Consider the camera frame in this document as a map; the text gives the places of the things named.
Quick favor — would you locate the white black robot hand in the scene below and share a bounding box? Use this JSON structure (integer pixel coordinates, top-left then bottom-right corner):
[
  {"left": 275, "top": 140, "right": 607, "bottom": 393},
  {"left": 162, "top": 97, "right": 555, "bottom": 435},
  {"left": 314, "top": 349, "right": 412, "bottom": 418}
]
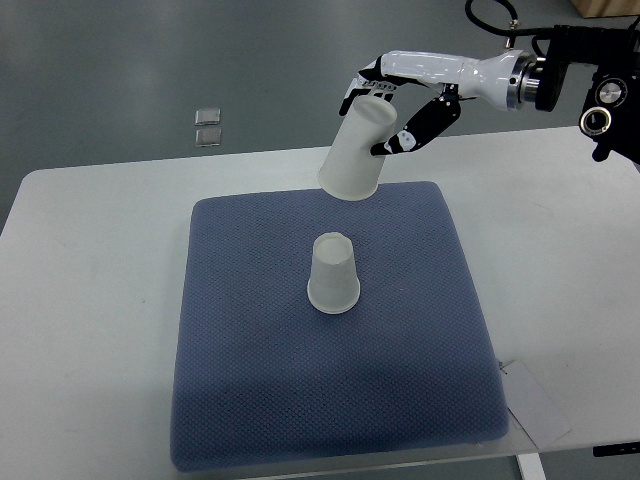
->
[{"left": 339, "top": 50, "right": 542, "bottom": 156}]

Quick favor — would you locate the white paper cup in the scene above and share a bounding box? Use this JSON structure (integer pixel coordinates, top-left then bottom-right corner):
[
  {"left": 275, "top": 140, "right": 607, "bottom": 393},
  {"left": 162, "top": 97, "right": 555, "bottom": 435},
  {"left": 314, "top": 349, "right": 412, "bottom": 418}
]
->
[
  {"left": 307, "top": 232, "right": 361, "bottom": 315},
  {"left": 318, "top": 96, "right": 397, "bottom": 201}
]

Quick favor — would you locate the wooden furniture corner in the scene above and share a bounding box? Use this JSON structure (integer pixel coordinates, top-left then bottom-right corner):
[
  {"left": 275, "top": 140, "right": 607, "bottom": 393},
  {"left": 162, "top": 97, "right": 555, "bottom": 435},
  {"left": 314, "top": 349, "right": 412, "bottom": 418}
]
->
[{"left": 570, "top": 0, "right": 639, "bottom": 19}]

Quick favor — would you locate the upper silver floor plate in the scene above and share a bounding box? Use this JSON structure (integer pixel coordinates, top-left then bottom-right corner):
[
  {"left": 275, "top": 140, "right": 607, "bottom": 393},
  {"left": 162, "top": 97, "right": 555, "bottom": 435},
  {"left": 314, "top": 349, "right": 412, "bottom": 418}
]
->
[{"left": 194, "top": 107, "right": 221, "bottom": 126}]

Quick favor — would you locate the white paper tag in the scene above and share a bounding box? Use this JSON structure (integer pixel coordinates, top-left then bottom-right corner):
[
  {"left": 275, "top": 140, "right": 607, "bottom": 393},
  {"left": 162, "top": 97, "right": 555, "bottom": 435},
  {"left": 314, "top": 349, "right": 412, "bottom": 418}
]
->
[{"left": 500, "top": 361, "right": 571, "bottom": 449}]

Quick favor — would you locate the white table leg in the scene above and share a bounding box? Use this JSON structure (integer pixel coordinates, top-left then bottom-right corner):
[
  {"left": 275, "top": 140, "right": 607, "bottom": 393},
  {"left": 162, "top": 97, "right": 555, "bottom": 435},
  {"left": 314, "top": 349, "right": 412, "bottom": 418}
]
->
[{"left": 516, "top": 453, "right": 547, "bottom": 480}]

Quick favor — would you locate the blue fabric cushion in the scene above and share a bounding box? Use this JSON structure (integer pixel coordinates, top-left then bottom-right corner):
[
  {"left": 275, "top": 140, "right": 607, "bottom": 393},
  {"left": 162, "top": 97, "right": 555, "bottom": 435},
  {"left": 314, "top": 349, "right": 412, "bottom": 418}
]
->
[{"left": 170, "top": 181, "right": 509, "bottom": 472}]

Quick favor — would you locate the black table bracket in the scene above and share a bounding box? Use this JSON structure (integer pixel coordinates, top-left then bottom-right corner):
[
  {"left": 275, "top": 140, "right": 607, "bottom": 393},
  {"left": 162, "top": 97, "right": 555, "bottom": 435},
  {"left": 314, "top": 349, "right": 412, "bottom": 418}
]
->
[{"left": 592, "top": 441, "right": 640, "bottom": 458}]

